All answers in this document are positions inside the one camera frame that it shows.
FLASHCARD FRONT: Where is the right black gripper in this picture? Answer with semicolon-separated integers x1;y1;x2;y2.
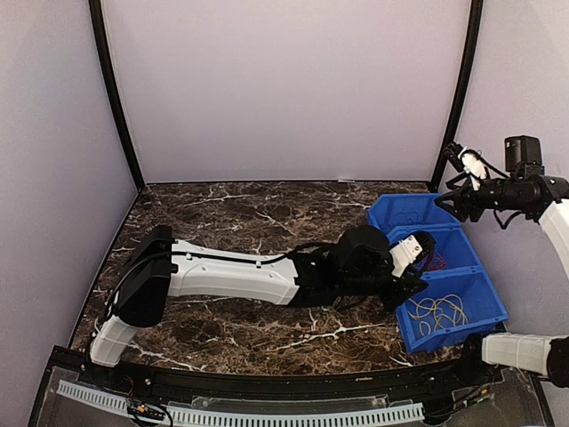
435;172;527;222

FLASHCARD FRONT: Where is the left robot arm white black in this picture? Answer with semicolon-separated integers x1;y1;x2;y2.
86;225;436;388

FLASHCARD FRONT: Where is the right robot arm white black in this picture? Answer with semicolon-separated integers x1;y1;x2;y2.
435;135;568;389

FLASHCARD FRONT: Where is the black frame post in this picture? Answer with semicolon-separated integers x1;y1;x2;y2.
88;0;146;193
429;0;484;192

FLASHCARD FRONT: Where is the blue plastic divided bin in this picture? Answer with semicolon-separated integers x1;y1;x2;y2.
367;194;509;354

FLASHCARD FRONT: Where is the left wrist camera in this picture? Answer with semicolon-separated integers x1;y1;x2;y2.
389;231;436;278

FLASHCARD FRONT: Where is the black front rail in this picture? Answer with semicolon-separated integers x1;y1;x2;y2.
47;346;521;402

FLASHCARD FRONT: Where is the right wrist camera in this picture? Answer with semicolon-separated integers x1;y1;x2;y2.
444;142;488;191

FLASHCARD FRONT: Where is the left black frame post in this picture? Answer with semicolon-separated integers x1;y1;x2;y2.
88;0;146;193

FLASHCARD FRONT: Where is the blue cable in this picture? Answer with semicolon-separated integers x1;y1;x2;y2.
390;211;423;227

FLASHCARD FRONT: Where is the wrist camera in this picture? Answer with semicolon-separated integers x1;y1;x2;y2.
444;142;488;191
389;231;436;278

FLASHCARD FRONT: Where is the right black frame post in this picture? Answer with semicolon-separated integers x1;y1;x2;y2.
429;0;484;192

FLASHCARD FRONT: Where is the white slotted cable duct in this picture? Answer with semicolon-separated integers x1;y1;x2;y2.
57;380;424;426

